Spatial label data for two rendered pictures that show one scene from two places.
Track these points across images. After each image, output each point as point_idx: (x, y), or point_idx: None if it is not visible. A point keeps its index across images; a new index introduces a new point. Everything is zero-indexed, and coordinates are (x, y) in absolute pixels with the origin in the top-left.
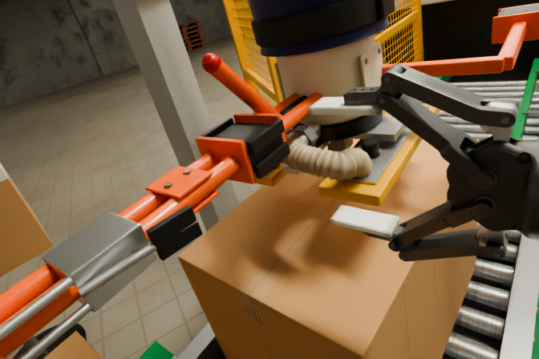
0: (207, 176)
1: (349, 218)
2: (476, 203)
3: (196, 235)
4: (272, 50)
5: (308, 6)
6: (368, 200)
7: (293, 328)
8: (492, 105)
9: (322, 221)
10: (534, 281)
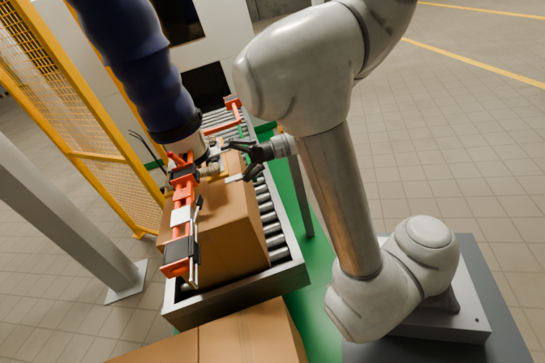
0: (190, 187)
1: (229, 180)
2: (256, 160)
3: (203, 200)
4: (168, 141)
5: (180, 123)
6: (225, 176)
7: (224, 228)
8: (251, 140)
9: (206, 197)
10: (272, 183)
